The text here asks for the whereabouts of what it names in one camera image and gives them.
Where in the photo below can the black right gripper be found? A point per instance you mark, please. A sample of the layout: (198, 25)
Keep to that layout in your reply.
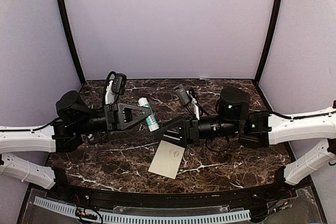
(189, 132)

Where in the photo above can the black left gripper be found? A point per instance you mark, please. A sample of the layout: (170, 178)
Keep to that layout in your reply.
(118, 116)

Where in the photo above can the beige paper envelope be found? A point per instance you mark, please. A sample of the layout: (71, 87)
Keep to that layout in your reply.
(167, 160)

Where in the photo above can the white glue stick cap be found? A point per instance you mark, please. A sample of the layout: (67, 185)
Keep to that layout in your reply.
(91, 137)

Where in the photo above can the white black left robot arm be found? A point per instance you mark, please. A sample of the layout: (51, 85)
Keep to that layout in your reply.
(62, 135)

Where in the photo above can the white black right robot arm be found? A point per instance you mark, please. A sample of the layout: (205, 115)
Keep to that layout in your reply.
(259, 129)

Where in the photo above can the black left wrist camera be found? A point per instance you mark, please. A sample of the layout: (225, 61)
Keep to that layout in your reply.
(114, 86)

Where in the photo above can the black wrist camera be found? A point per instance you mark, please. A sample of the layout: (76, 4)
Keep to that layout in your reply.
(114, 86)
(187, 99)

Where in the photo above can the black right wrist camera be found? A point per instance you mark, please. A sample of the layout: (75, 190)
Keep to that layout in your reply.
(187, 99)

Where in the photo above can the white slotted cable duct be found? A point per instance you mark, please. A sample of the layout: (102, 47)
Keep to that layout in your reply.
(133, 215)

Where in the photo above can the black front table rail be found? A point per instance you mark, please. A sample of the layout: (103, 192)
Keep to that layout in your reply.
(254, 197)

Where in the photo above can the black left frame post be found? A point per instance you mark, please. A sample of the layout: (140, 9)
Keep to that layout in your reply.
(70, 41)

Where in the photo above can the black frame post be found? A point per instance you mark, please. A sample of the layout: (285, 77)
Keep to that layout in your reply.
(70, 41)
(268, 41)

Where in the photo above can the black right frame post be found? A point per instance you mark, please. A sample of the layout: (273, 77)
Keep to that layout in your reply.
(268, 41)

